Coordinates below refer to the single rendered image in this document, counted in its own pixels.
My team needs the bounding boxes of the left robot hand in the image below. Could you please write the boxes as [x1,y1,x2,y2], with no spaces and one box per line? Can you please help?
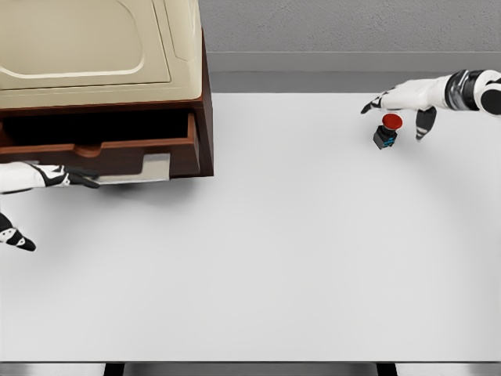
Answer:
[0,161,101,253]

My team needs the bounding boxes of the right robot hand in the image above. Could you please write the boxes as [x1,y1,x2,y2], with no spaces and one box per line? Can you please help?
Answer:
[360,77,440,143]

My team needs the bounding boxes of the brown cabinet with cream top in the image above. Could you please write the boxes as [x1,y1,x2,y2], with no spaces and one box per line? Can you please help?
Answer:
[0,0,215,179]

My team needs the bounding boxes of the brown drawer with silver handle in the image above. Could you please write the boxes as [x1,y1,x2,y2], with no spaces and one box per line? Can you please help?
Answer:
[0,111,202,186]

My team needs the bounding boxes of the red button switch black base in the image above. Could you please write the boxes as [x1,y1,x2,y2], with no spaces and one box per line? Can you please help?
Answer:
[372,113,404,151]

